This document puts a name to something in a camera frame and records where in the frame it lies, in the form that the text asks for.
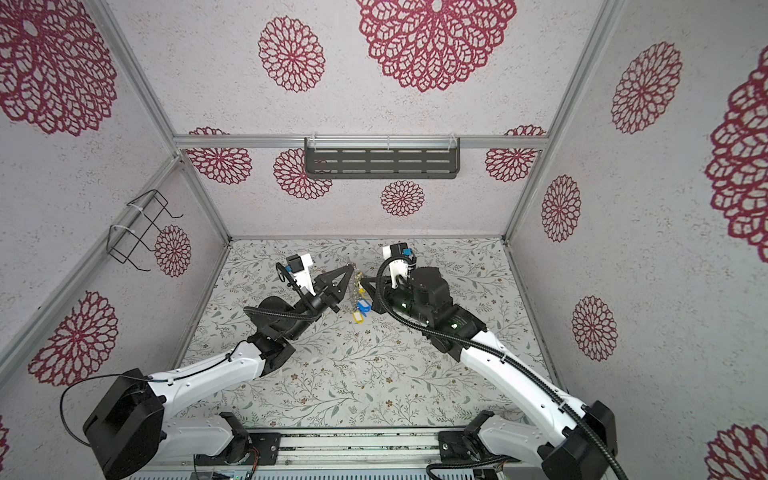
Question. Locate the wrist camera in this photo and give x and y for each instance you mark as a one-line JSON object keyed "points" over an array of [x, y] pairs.
{"points": [[298, 266], [401, 268]]}

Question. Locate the black wire wall rack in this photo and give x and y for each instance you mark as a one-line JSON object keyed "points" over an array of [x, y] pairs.
{"points": [[124, 239]]}

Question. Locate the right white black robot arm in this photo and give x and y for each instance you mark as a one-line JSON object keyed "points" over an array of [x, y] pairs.
{"points": [[510, 366]]}

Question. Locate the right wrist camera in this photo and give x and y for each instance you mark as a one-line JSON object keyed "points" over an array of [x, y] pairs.
{"points": [[401, 268]]}

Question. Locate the dark metal wall shelf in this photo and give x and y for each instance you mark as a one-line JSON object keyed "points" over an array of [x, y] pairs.
{"points": [[382, 160]]}

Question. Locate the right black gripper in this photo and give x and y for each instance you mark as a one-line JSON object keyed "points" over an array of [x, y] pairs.
{"points": [[379, 307]]}

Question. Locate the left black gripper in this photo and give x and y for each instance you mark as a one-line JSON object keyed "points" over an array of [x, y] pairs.
{"points": [[324, 291]]}

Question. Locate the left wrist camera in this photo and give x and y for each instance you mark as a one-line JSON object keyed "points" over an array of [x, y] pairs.
{"points": [[298, 266]]}

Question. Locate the blue key tag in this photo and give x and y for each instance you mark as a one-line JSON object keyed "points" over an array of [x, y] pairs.
{"points": [[364, 306]]}

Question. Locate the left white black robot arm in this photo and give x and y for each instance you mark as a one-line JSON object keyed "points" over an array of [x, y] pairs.
{"points": [[198, 372]]}

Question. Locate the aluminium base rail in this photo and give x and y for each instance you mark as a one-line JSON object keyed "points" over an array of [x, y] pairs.
{"points": [[340, 450]]}

